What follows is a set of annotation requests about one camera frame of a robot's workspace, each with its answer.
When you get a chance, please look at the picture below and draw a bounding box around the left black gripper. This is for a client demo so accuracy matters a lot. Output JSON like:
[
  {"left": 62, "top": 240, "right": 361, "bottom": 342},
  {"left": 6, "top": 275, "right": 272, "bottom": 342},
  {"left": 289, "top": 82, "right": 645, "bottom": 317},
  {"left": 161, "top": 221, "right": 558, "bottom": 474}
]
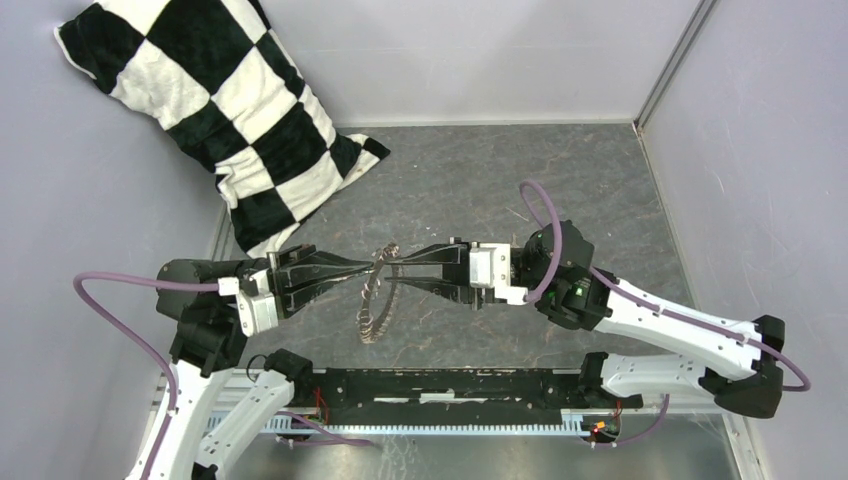
[{"left": 226, "top": 240, "right": 376, "bottom": 313}]

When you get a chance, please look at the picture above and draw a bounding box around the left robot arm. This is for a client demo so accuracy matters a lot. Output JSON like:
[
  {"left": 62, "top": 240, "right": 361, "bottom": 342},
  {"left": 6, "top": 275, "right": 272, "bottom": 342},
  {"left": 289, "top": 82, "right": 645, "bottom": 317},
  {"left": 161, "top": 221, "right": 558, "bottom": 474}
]
[{"left": 129, "top": 245, "right": 374, "bottom": 479}]

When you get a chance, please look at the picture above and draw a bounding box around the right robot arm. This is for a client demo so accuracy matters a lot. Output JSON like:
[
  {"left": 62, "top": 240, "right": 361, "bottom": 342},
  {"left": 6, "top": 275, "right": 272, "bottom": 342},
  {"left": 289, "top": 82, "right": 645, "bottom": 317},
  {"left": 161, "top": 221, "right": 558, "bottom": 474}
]
[{"left": 390, "top": 221, "right": 785, "bottom": 419}]

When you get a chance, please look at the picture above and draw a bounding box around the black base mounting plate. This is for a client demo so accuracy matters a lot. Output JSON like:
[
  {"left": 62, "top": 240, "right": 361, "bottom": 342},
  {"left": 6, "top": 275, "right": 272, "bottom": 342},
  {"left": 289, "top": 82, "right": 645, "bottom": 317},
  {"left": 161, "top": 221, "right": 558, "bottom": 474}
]
[{"left": 288, "top": 368, "right": 644, "bottom": 427}]

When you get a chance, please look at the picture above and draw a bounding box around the black white checkered pillow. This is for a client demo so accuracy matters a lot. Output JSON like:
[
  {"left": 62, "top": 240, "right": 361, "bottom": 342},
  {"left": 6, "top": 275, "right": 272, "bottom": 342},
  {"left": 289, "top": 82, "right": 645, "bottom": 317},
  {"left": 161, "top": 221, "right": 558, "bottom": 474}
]
[{"left": 54, "top": 0, "right": 389, "bottom": 258}]

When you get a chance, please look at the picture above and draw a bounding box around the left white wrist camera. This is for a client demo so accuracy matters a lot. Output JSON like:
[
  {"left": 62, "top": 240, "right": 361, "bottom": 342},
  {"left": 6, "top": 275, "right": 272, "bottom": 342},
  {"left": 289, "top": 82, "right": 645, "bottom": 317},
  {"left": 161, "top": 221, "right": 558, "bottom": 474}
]
[{"left": 236, "top": 291, "right": 279, "bottom": 337}]

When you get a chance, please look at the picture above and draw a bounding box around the aluminium frame rail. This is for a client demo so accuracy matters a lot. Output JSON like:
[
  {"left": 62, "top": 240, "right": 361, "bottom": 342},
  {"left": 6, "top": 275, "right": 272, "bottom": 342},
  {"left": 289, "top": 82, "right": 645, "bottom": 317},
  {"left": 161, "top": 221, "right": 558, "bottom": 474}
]
[{"left": 129, "top": 368, "right": 770, "bottom": 480}]

